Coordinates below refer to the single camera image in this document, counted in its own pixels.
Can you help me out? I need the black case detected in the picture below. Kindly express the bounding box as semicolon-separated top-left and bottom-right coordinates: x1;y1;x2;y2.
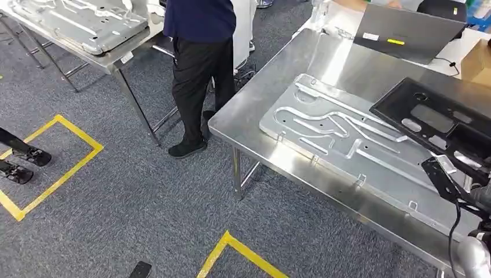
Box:
417;0;468;23

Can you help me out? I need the white desk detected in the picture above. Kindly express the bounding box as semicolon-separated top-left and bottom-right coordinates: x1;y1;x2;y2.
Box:
293;0;491;81

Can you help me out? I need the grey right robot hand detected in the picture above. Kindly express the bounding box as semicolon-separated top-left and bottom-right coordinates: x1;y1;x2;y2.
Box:
421;155;491;231

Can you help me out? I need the black metal panel with cutouts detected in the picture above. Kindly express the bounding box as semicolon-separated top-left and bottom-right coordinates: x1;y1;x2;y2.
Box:
369;76;491;186

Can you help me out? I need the grey laptop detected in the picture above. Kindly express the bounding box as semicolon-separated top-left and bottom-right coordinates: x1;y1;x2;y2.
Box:
353;3;467;66

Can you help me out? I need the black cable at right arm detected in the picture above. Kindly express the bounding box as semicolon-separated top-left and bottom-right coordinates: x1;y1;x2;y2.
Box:
447;201;462;278

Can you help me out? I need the steel work table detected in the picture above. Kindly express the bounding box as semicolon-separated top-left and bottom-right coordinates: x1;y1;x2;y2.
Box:
0;0;181;147
207;27;491;278

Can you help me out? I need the black robot foot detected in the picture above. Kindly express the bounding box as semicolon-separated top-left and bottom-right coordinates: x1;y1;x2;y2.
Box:
128;261;153;278
0;160;35;185
0;127;53;168

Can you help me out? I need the cardboard box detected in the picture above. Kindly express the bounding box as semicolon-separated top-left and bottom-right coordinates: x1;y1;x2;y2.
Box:
460;38;491;88

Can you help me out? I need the person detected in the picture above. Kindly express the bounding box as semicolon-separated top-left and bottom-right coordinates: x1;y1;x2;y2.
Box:
163;0;237;159

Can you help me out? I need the large embossed metal panel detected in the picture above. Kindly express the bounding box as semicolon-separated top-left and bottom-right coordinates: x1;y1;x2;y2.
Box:
8;0;149;56
259;74;482;242

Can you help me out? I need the black cable on desk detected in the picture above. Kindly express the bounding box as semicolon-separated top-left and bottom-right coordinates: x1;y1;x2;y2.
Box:
433;56;461;78

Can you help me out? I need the clear plastic bottle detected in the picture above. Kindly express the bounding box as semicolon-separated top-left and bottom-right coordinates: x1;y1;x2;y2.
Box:
310;0;331;27

